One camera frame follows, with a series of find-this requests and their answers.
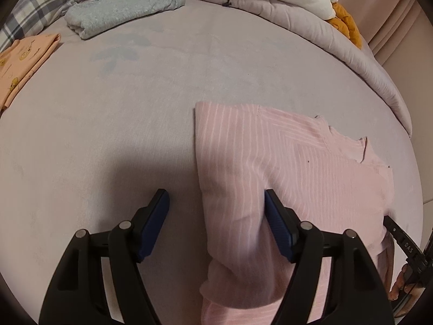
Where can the folded grey-blue garment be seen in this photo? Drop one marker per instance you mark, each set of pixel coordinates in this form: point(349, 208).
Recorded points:
point(118, 6)

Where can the pink ribbed sweater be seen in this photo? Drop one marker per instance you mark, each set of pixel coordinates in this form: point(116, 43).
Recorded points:
point(253, 149)

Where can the plaid pillow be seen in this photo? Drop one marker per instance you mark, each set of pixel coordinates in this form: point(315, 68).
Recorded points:
point(33, 3)

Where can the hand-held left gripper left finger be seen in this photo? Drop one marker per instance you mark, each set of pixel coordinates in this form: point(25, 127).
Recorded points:
point(154, 223)

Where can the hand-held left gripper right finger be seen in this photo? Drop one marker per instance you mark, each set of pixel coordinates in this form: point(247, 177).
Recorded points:
point(279, 223)

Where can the grey duvet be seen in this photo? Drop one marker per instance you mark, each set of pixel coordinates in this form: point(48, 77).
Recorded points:
point(355, 57)

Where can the folded orange printed garment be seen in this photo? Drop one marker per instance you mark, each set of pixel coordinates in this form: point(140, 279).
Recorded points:
point(23, 61)

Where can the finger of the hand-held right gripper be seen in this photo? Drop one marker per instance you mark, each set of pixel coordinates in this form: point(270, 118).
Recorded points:
point(402, 242)

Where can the beige curtain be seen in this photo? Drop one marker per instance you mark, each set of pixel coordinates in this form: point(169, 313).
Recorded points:
point(406, 23)

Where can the bed with grey sheet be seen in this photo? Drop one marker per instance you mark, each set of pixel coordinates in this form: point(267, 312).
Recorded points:
point(135, 108)

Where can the person's right hand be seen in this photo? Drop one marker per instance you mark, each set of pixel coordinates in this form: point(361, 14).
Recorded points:
point(399, 284)

